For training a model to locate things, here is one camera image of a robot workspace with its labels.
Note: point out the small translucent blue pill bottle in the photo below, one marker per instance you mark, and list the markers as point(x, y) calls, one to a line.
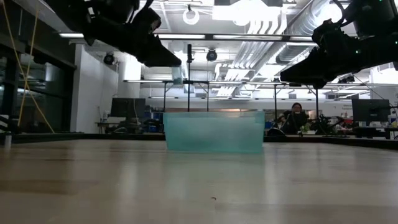
point(177, 76)

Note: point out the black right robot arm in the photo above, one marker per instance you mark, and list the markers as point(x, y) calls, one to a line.
point(376, 18)

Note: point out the teal mesh basket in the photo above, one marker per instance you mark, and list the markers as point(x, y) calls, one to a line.
point(214, 133)

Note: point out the black ceiling spotlight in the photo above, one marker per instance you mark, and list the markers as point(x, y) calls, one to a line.
point(211, 55)
point(109, 58)

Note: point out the long ceiling light bar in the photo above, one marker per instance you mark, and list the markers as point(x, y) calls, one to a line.
point(186, 36)

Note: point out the black tripod stand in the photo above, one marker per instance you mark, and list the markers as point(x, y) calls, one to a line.
point(188, 87)

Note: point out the person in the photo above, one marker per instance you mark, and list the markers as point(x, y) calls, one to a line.
point(295, 119)

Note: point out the black computer monitor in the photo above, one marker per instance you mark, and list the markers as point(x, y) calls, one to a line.
point(370, 110)
point(127, 107)

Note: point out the small white cylinder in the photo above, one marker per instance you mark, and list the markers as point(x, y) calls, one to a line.
point(8, 141)

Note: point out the black background rig frame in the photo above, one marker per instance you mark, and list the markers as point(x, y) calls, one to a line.
point(275, 102)
point(164, 93)

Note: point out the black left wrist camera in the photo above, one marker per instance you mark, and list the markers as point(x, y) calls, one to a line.
point(149, 20)

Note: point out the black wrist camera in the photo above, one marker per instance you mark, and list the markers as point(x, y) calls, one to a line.
point(149, 20)
point(323, 31)

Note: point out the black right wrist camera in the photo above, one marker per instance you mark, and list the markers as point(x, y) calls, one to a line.
point(323, 31)

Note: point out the black aluminium table frame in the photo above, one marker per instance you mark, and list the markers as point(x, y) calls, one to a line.
point(93, 137)

